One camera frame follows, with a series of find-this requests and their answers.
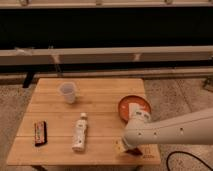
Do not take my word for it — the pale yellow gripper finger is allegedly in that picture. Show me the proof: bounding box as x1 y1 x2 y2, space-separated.
114 140 126 154

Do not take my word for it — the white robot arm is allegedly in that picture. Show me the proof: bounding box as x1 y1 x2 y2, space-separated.
115 108 213 155

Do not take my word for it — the orange ceramic bowl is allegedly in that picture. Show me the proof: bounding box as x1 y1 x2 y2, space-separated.
118 95 151 123

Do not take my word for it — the white plastic bottle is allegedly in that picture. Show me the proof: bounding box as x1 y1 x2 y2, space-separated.
72 113 88 152

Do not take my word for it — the white sponge block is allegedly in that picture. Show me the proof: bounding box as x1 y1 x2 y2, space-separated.
129 103 141 115

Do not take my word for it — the wooden table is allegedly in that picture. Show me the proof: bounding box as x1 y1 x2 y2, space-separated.
7 78 161 166

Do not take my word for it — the clear plastic cup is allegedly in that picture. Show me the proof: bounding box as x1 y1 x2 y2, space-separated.
59 82 77 104

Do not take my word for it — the black red candy bar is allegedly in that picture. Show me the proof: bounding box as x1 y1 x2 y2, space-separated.
34 121 47 147

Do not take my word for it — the long grey beam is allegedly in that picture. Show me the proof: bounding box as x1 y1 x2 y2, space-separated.
0 45 213 66

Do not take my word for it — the black cable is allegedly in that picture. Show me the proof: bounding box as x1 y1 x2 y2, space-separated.
165 150 213 171

